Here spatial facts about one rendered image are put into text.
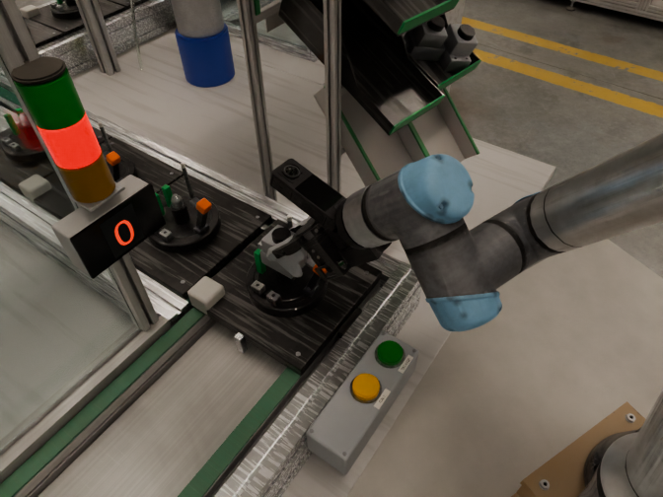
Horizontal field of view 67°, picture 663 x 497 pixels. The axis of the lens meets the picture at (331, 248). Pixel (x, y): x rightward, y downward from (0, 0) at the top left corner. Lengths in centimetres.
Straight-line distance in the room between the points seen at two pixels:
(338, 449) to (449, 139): 67
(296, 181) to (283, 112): 85
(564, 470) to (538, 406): 16
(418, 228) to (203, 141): 97
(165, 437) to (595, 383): 71
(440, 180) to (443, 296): 13
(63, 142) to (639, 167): 56
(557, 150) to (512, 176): 173
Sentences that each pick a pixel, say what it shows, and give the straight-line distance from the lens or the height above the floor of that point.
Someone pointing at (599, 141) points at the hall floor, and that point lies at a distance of 322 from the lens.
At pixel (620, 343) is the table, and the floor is 86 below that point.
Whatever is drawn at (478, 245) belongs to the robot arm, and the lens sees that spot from 58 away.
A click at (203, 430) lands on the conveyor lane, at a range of 82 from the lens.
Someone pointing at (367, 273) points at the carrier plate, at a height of 97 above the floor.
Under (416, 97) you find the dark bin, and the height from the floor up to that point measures 120.
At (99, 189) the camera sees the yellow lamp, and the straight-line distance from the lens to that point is 64.
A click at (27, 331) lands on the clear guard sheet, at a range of 76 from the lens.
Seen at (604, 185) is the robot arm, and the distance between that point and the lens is 54.
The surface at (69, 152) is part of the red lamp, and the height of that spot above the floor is 133.
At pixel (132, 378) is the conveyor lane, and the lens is 86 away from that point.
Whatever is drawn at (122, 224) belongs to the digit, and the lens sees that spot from 68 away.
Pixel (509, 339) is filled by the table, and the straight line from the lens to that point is 99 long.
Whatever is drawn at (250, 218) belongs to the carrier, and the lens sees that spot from 100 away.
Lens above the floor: 165
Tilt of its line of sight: 47 degrees down
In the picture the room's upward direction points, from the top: 1 degrees counter-clockwise
